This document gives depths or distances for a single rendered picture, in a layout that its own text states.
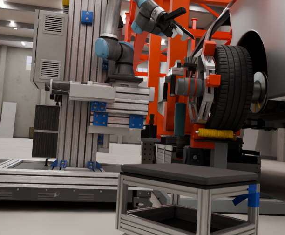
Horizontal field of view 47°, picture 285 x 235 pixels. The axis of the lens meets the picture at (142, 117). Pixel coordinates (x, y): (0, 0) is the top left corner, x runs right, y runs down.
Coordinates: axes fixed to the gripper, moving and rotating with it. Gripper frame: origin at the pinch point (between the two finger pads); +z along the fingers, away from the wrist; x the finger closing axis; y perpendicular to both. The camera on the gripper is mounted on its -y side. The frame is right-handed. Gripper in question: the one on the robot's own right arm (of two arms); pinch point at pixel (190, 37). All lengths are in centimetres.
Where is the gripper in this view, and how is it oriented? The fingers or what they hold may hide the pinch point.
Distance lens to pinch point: 174.6
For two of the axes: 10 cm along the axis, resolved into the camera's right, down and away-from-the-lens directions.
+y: -5.6, 7.2, 4.1
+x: -5.1, 0.8, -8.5
